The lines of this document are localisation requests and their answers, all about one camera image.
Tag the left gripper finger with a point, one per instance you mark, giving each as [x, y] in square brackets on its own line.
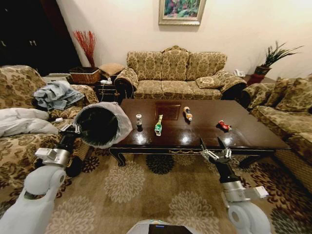
[77, 128]
[67, 128]

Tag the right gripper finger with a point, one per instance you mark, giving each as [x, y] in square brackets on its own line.
[223, 146]
[204, 147]

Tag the black trash bin with liner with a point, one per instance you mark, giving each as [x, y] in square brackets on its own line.
[97, 124]

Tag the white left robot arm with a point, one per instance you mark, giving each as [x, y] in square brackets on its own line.
[31, 187]

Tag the small white remote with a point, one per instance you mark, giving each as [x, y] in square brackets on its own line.
[58, 120]

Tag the blue denim clothes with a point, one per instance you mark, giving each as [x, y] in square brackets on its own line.
[56, 93]

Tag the dark wooden coffee table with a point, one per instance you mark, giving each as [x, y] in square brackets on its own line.
[219, 109]

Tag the orange-brown plastic bottle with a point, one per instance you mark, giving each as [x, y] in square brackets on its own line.
[187, 113]

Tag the white blanket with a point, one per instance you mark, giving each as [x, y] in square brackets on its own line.
[22, 120]

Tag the black side table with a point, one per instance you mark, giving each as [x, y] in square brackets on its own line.
[107, 92]

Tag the crumpled green plastic bottle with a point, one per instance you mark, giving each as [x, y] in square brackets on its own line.
[158, 127]

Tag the pale flat box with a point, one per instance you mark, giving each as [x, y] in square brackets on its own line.
[56, 77]

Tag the brown wicker basket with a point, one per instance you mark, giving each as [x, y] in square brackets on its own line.
[85, 75]

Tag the white power strip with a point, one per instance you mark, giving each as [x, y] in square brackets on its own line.
[106, 82]

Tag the small dark drink bottle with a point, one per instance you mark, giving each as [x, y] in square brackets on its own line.
[139, 120]

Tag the floral sofa with cushions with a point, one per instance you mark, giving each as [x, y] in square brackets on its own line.
[280, 122]

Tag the small floral sofa cushion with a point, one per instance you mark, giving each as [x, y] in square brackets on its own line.
[209, 82]

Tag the floral sofa with laundry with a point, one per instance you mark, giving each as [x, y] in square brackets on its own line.
[17, 83]

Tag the tan padded cushion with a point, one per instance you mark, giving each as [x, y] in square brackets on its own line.
[111, 68]

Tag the narrow floral cushion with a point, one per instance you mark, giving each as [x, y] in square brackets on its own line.
[276, 93]

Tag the floral patterned rug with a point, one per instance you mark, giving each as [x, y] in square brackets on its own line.
[122, 195]

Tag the red decorative twigs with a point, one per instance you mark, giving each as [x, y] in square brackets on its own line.
[87, 45]

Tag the large floral cushion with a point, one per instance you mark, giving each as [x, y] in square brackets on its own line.
[296, 96]

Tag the three-seat floral sofa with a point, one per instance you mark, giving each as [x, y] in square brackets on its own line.
[175, 63]

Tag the white robot front shell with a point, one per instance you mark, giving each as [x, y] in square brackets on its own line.
[141, 226]

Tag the potted green plant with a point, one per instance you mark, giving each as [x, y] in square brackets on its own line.
[274, 56]

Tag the dark wooden cabinet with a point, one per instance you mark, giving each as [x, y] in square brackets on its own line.
[24, 29]

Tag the framed painting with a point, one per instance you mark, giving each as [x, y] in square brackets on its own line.
[181, 9]

